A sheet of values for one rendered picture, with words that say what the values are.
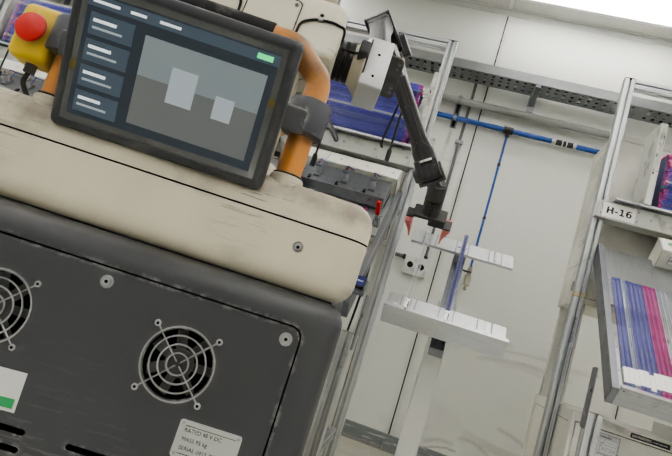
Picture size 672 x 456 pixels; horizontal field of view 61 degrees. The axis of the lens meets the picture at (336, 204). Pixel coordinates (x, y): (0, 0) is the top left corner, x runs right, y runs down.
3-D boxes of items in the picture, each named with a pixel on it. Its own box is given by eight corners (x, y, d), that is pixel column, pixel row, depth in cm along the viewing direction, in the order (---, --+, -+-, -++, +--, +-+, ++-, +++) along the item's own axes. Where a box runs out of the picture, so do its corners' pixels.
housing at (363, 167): (392, 209, 230) (398, 179, 222) (279, 177, 240) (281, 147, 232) (396, 199, 236) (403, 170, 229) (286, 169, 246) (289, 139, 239)
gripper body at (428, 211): (415, 207, 181) (420, 188, 177) (447, 216, 179) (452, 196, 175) (411, 218, 175) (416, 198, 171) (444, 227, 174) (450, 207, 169)
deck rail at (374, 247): (346, 317, 174) (349, 302, 171) (340, 315, 174) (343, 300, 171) (399, 203, 232) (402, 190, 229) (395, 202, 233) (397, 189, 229)
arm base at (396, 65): (350, 42, 118) (405, 60, 118) (354, 35, 125) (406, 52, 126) (338, 81, 122) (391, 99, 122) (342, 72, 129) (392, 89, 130)
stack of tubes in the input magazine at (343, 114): (405, 143, 227) (424, 82, 232) (286, 113, 238) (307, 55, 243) (406, 153, 239) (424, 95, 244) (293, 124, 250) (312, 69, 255)
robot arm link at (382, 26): (358, 15, 167) (391, 1, 164) (375, 58, 173) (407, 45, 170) (350, 65, 129) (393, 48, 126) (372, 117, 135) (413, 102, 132)
